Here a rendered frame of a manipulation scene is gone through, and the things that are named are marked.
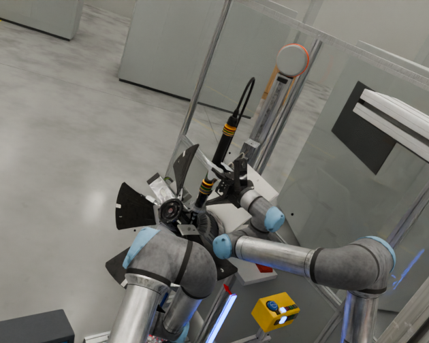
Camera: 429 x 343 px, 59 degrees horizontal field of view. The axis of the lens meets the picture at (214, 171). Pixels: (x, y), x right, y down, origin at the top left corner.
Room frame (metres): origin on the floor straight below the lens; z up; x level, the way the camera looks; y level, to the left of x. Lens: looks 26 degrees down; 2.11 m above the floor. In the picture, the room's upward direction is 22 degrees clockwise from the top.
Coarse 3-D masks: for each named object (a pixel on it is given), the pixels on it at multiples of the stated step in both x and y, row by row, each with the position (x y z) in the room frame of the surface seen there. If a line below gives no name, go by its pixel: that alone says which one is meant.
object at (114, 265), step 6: (126, 252) 1.23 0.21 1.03; (114, 258) 1.21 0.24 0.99; (120, 258) 1.21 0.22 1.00; (108, 264) 1.19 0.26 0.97; (114, 264) 1.19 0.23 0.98; (120, 264) 1.20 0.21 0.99; (108, 270) 1.18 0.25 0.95; (114, 270) 1.18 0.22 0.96; (120, 270) 1.18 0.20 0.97; (126, 270) 1.18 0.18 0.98; (114, 276) 1.16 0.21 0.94; (120, 276) 1.17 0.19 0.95; (120, 282) 1.15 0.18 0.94; (126, 288) 1.14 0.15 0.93
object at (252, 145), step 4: (248, 140) 1.92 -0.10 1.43; (252, 140) 1.95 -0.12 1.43; (256, 140) 1.95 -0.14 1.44; (244, 144) 1.87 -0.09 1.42; (248, 144) 1.87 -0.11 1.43; (252, 144) 1.89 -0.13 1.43; (256, 144) 1.91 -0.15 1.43; (244, 148) 1.87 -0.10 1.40; (248, 148) 1.87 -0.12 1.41; (252, 148) 1.86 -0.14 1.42; (256, 148) 1.87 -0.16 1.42; (240, 152) 1.87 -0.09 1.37; (248, 152) 1.87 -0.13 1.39; (252, 152) 1.86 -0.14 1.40; (256, 152) 1.94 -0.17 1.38; (244, 156) 1.87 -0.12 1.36; (248, 156) 1.86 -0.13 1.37; (252, 156) 1.86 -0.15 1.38
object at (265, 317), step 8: (272, 296) 1.27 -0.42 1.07; (280, 296) 1.28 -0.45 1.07; (288, 296) 1.30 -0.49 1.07; (256, 304) 1.22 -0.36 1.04; (264, 304) 1.20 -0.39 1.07; (280, 304) 1.24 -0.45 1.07; (288, 304) 1.26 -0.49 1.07; (256, 312) 1.20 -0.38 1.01; (264, 312) 1.18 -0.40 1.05; (272, 312) 1.17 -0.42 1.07; (288, 312) 1.21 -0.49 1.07; (296, 312) 1.24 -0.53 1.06; (256, 320) 1.19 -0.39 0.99; (264, 320) 1.17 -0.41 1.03; (272, 320) 1.15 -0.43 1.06; (264, 328) 1.16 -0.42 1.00; (272, 328) 1.17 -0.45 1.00
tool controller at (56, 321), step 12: (48, 312) 0.68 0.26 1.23; (60, 312) 0.69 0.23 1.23; (0, 324) 0.60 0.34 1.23; (12, 324) 0.61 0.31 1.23; (24, 324) 0.62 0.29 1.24; (36, 324) 0.63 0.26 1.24; (48, 324) 0.64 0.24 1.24; (60, 324) 0.65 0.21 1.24; (0, 336) 0.56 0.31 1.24; (12, 336) 0.57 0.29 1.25; (24, 336) 0.58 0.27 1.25; (36, 336) 0.59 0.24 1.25; (48, 336) 0.60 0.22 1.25; (60, 336) 0.61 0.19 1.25; (72, 336) 0.62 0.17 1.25
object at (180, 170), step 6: (198, 144) 1.61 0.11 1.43; (186, 150) 1.66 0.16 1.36; (192, 150) 1.61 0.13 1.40; (180, 156) 1.67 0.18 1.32; (186, 156) 1.62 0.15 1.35; (192, 156) 1.57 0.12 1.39; (174, 162) 1.69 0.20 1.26; (180, 162) 1.63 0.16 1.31; (186, 162) 1.57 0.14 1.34; (174, 168) 1.67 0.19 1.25; (180, 168) 1.59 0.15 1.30; (186, 168) 1.53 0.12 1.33; (180, 174) 1.55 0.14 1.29; (186, 174) 1.50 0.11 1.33; (180, 180) 1.51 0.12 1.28; (180, 186) 1.47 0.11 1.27
